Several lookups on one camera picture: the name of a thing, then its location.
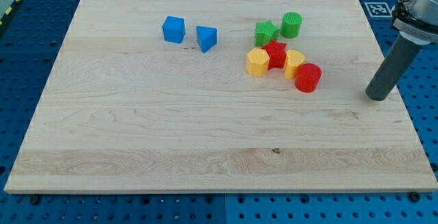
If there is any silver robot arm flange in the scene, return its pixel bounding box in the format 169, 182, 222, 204
391, 0, 437, 45

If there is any red star block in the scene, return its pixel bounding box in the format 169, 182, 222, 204
261, 39, 287, 70

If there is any green star block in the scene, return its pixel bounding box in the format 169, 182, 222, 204
255, 20, 280, 47

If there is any yellow heart block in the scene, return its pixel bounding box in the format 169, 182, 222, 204
284, 49, 306, 79

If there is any wooden board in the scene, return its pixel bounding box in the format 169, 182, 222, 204
5, 0, 437, 194

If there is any yellow hexagon block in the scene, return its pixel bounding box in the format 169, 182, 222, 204
246, 48, 270, 77

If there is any blue triangle block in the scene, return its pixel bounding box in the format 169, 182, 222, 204
196, 26, 218, 53

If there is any blue cube block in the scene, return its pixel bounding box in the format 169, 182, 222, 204
162, 16, 185, 43

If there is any red cylinder block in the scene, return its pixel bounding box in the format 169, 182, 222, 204
295, 63, 322, 92

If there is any green cylinder block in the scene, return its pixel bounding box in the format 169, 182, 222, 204
280, 12, 302, 38

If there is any white fiducial marker tag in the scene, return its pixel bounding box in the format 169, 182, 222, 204
364, 2, 391, 18

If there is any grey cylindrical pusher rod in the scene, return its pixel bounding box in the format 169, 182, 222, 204
365, 34, 428, 101

